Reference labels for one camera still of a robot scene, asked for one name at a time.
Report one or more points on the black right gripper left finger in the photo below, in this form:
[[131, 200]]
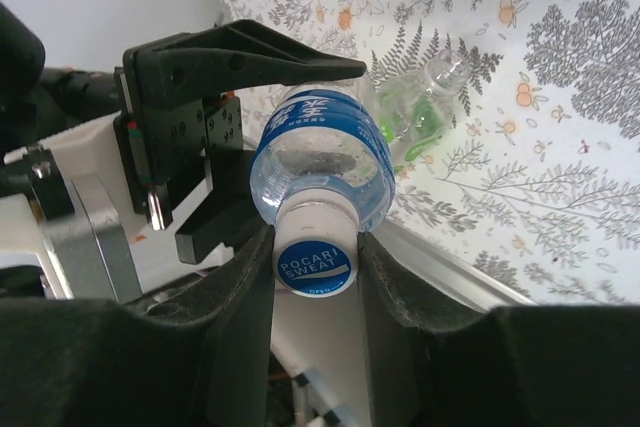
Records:
[[125, 362]]

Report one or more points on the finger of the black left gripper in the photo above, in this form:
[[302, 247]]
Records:
[[240, 57], [225, 217]]

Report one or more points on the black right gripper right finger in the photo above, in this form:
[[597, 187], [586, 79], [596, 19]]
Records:
[[500, 372]]

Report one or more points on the white blue printed bottle cap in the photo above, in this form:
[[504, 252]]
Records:
[[315, 257]]

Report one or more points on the blue label plastic bottle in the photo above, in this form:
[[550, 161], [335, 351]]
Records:
[[325, 167]]

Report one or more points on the green label plastic bottle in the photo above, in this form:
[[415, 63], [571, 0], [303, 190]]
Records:
[[415, 117]]

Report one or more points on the floral patterned table cover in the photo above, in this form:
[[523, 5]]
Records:
[[550, 172]]

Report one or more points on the narrow aluminium side rail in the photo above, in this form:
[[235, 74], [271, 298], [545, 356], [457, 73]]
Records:
[[460, 267]]

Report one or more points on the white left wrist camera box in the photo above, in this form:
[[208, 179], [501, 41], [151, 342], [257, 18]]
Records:
[[90, 237]]

